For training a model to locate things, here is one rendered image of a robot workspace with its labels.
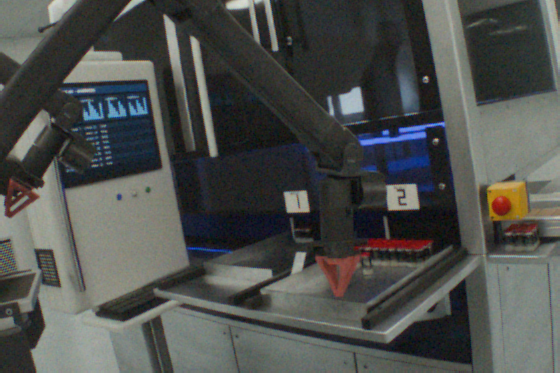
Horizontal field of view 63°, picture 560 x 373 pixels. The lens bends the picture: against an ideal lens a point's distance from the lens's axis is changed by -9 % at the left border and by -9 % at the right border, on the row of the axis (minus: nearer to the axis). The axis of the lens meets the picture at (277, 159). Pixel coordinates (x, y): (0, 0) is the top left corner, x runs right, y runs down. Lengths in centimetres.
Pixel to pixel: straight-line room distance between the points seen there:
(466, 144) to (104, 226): 106
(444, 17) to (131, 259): 116
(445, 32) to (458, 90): 13
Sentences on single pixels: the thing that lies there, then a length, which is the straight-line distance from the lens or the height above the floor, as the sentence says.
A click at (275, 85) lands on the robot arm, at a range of 76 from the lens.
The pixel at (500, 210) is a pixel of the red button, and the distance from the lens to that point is 106.
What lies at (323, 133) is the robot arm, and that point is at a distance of 80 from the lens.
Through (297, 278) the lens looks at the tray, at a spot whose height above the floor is 90.
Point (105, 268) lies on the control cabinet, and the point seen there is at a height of 91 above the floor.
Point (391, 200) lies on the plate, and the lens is 121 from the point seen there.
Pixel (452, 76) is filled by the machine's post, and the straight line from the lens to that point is 110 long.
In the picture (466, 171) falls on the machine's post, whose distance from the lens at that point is 111.
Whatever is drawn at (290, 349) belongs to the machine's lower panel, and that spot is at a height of 54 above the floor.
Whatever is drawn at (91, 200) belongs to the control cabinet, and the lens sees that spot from 154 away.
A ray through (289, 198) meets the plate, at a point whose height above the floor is 103.
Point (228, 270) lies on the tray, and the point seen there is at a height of 90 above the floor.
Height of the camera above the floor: 122
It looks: 3 degrees down
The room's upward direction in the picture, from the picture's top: 10 degrees counter-clockwise
